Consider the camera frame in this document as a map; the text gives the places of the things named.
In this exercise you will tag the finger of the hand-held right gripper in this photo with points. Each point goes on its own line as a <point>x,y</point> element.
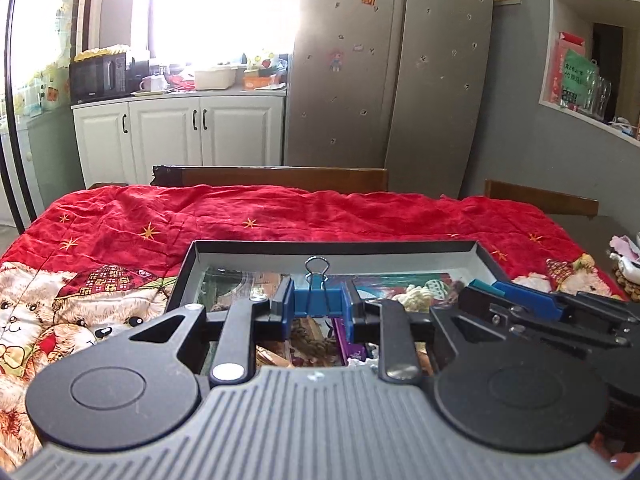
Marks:
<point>487,305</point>
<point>530,300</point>

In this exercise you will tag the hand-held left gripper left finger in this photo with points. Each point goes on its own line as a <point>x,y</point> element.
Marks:
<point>286,305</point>

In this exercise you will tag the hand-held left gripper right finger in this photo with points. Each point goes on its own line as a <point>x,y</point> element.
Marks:
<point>350,310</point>

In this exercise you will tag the blue binder clip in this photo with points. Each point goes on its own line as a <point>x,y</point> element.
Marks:
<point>317,300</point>

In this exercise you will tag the purple lighter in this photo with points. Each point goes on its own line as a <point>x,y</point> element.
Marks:
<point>350,342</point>

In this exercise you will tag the brown crochet scrunchie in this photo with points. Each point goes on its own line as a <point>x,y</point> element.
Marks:
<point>310,345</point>

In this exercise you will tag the black tray box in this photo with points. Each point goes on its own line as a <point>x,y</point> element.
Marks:
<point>350,260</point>

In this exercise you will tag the cream crochet scrunchie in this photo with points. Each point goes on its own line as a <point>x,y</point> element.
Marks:
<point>415,297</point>

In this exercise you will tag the woven coaster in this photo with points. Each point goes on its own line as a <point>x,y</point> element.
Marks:
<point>627,287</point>

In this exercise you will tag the red printed blanket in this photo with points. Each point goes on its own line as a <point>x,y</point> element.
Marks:
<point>250,215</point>

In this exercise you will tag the wooden chair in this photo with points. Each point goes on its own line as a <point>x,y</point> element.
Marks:
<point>280,179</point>
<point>540,199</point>

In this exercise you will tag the white kitchen cabinet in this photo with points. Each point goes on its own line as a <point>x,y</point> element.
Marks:
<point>175,135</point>

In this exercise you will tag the clear drinking glasses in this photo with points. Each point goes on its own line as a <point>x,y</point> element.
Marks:
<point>597,95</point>

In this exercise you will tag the orange box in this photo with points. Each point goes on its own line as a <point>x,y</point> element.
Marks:
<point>260,80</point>

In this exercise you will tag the red and green paper bag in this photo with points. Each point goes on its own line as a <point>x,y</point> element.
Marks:
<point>572,75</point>

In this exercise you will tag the white plastic container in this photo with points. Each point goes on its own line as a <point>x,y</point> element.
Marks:
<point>215,78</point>

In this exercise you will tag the silver refrigerator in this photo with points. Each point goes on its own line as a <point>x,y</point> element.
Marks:
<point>390,75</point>

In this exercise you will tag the doll fridge magnet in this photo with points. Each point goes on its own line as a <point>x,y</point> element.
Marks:
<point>337,60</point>

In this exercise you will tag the white mug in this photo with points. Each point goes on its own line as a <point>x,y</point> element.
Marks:
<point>152,83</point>

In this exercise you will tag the black microwave oven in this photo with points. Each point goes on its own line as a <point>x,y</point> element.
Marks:
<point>97,79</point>

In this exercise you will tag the white wall shelf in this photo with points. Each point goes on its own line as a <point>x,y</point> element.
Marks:
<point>547,45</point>

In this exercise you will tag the black sliding door frame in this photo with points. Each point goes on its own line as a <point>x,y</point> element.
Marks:
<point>15,110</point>

